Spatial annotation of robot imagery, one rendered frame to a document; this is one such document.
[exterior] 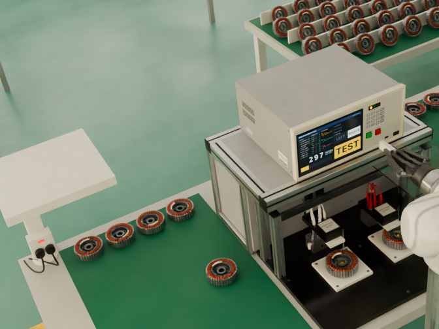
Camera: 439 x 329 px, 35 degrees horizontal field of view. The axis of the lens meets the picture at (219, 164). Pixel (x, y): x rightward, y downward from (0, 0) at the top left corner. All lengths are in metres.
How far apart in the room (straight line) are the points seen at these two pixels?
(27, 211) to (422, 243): 1.26
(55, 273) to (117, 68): 3.07
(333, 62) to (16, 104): 3.32
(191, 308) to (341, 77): 0.94
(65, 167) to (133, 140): 2.26
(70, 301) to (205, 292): 0.48
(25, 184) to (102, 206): 1.79
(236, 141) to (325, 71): 0.40
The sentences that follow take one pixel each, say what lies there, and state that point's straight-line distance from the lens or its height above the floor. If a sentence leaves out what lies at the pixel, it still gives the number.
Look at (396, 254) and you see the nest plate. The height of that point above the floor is 0.78.
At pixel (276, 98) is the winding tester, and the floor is 1.32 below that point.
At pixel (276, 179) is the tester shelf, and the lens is 2.28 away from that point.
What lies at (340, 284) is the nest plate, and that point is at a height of 0.78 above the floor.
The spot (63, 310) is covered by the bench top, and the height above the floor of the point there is 0.75.
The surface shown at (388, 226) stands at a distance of 2.53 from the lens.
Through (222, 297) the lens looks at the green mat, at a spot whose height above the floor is 0.75.
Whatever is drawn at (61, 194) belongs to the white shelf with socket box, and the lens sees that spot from 2.26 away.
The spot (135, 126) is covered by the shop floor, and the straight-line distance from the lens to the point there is 4.74.
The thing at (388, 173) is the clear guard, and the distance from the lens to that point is 2.38.
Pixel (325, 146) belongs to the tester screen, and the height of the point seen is 1.21.
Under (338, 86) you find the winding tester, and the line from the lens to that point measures 2.36.
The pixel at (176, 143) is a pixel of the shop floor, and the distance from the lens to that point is 4.49.
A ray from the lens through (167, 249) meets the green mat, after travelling 2.63.
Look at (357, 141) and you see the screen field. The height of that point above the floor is 1.17.
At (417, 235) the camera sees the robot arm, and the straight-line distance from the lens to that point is 1.46.
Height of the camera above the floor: 2.53
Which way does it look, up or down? 37 degrees down
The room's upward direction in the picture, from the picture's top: 8 degrees counter-clockwise
